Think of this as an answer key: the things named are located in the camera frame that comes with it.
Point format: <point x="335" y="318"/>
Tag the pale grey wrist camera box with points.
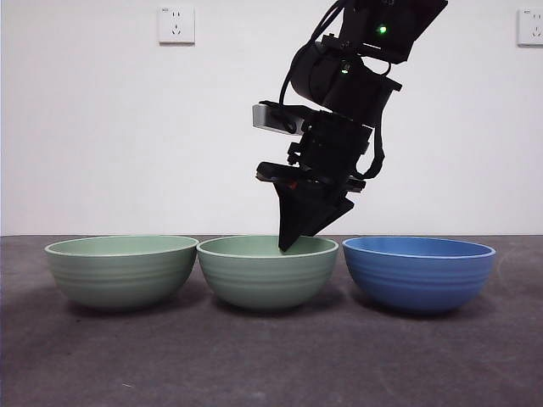
<point x="265" y="118"/>

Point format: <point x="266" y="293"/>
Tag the white wall socket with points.
<point x="177" y="25"/>
<point x="530" y="27"/>

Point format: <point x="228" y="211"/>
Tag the green ribbed bowl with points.
<point x="267" y="280"/>
<point x="121" y="275"/>

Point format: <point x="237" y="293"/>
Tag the blue ribbed bowl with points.
<point x="418" y="280"/>

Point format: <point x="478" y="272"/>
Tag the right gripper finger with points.
<point x="339" y="210"/>
<point x="299" y="212"/>

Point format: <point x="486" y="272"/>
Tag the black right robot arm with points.
<point x="360" y="89"/>

